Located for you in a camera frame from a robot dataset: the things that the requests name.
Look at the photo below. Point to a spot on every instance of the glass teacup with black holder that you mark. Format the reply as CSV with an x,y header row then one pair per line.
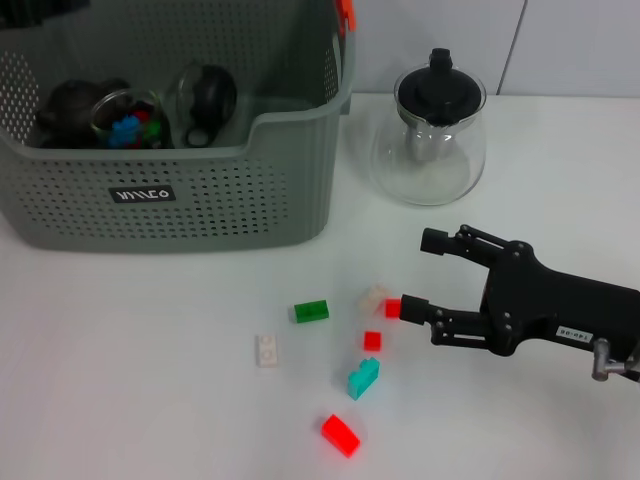
x,y
102,115
210,97

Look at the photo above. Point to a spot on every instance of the grey perforated storage bin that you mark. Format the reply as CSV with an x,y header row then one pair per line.
x,y
200,200

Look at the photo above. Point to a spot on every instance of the small red toy brick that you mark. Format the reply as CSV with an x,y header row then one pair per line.
x,y
392,308
372,341

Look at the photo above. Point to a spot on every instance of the bright red sloped toy brick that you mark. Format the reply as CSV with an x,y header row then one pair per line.
x,y
340,435

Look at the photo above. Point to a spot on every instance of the long dark red toy brick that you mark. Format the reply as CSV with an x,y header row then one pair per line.
x,y
142,112

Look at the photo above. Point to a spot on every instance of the teal toy brick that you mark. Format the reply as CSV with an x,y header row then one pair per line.
x,y
362,380

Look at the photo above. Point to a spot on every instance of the green translucent toy brick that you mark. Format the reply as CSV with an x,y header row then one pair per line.
x,y
310,312
154,129

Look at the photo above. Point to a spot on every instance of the dark clay teapot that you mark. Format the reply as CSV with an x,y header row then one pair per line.
x,y
67,107

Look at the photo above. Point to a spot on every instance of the black teapot lid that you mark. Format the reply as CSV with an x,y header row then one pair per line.
x,y
440,90

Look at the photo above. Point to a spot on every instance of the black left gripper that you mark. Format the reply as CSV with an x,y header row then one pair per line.
x,y
30,10

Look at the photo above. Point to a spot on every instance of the blue square toy brick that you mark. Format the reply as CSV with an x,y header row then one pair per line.
x,y
124,134

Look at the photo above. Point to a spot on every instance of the clear glass teapot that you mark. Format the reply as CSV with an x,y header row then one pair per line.
x,y
430,175

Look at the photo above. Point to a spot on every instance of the white translucent toy brick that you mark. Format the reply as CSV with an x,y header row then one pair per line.
x,y
371,300
267,350

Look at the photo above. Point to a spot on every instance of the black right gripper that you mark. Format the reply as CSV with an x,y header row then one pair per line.
x,y
550,305

